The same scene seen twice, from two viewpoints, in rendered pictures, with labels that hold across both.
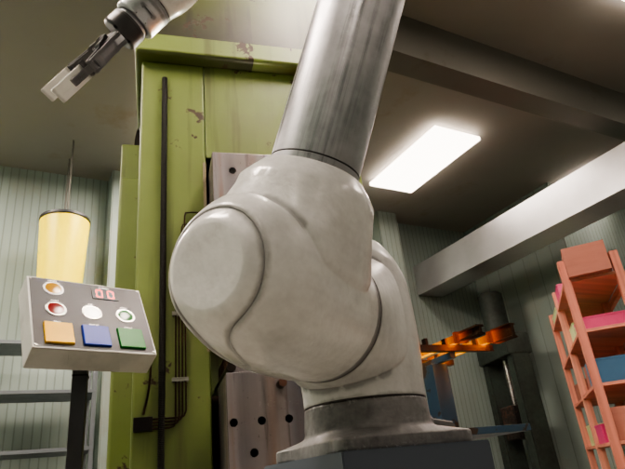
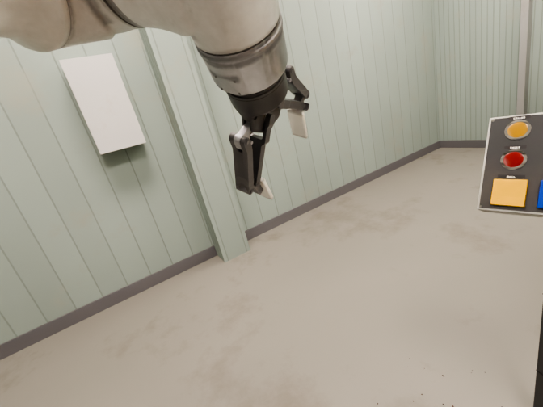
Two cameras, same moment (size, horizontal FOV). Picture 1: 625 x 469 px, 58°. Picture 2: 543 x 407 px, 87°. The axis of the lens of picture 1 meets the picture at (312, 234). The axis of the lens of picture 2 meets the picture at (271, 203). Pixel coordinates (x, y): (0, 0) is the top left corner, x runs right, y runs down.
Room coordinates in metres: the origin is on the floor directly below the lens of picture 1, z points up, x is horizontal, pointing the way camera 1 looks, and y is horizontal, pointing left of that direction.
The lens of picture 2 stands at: (0.83, -0.05, 1.40)
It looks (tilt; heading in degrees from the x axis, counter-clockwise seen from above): 19 degrees down; 94
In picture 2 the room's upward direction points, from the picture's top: 14 degrees counter-clockwise
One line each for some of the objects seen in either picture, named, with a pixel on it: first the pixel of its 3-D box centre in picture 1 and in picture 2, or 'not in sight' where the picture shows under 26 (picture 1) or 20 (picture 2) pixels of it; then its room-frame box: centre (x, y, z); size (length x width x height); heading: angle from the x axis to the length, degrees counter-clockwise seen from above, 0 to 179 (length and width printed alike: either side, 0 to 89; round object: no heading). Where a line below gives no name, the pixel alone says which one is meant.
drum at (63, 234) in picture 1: (61, 254); not in sight; (4.52, 2.24, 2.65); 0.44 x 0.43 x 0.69; 30
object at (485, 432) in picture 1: (447, 436); not in sight; (1.86, -0.35, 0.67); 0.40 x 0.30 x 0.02; 116
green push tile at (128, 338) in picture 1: (130, 339); not in sight; (1.58, 0.56, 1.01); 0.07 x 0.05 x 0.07; 132
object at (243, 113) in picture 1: (245, 141); not in sight; (2.21, 0.27, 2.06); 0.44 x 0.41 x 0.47; 17
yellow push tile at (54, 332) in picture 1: (59, 333); (508, 192); (1.44, 0.70, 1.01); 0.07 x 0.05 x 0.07; 132
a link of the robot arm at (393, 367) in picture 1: (350, 318); not in sight; (0.72, -0.04, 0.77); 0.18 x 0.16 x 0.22; 155
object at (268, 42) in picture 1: (239, 56); not in sight; (2.23, 0.27, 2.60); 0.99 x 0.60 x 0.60; 107
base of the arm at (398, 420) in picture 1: (380, 428); not in sight; (0.74, -0.06, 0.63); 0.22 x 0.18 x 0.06; 120
